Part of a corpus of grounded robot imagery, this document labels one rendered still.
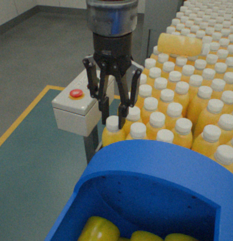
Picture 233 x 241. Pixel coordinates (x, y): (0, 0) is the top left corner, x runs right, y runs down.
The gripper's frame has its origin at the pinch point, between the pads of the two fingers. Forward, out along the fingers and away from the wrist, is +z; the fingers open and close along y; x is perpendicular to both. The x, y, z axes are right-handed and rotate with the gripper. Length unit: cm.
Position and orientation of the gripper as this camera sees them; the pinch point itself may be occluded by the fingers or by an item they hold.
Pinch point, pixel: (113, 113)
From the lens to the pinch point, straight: 55.6
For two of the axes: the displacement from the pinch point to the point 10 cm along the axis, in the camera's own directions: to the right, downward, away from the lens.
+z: 0.0, 7.4, 6.8
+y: 9.3, 2.5, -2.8
